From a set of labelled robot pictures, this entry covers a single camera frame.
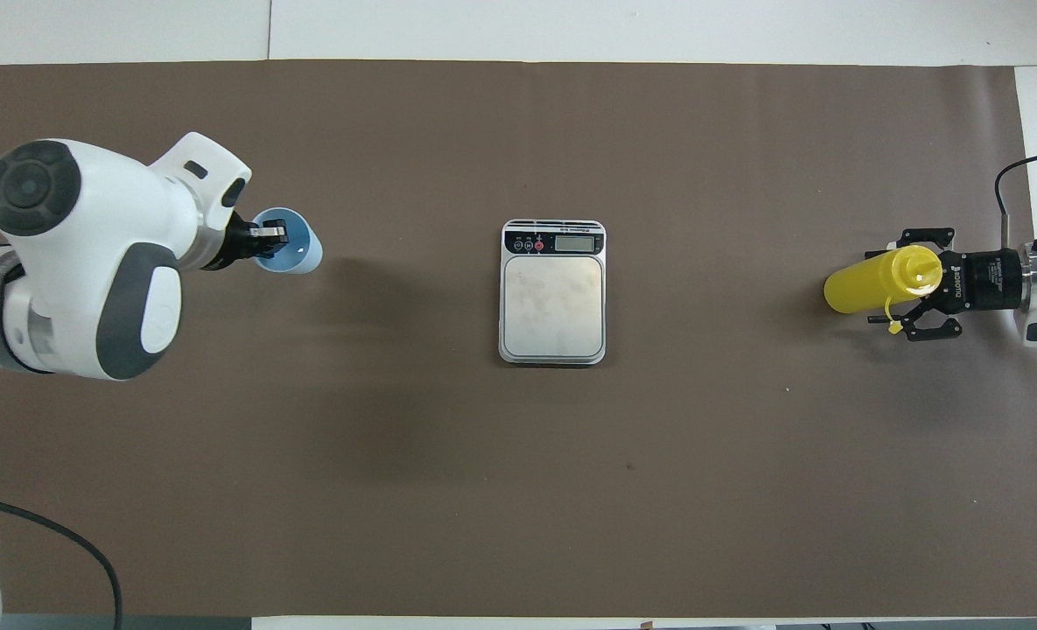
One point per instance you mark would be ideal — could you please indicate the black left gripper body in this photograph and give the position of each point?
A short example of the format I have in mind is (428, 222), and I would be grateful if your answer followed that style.
(240, 243)

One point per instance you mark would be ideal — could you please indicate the brown table mat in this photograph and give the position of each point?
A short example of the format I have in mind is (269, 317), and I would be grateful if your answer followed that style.
(518, 490)

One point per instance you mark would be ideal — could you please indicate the light blue plastic cup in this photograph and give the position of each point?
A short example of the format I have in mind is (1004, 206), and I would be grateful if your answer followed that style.
(304, 254)

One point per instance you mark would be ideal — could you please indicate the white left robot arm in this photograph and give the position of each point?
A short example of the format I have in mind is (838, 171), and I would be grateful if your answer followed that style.
(89, 262)

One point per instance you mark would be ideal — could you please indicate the yellow squeeze bottle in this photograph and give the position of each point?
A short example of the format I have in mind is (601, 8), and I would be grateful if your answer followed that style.
(859, 284)

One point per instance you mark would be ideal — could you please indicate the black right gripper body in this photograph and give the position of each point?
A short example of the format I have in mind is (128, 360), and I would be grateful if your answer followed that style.
(986, 280)

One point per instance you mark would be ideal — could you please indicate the silver digital kitchen scale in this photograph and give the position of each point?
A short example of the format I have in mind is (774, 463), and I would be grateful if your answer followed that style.
(553, 306)

